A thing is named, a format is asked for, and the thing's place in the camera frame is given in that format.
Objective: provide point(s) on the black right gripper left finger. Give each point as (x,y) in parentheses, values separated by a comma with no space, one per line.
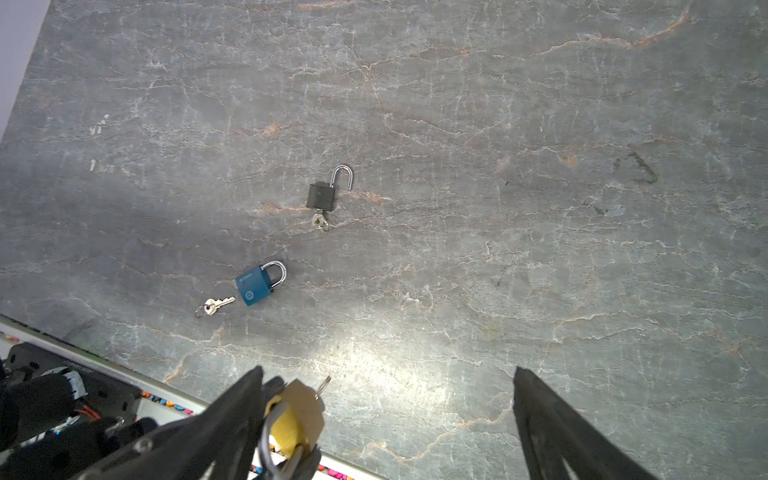
(221,441)

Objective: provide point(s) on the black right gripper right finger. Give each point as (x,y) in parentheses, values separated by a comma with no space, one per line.
(558,443)

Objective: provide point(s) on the brass padlock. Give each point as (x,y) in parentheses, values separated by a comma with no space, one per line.
(293,422)

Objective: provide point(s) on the silver key with ring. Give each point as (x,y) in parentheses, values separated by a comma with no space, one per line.
(322,387)

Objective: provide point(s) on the small key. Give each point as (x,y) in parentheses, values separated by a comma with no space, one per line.
(212,305)

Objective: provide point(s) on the blue padlock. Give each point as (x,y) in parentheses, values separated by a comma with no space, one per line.
(257,284)

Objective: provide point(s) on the black padlock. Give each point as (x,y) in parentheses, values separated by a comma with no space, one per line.
(322,195)

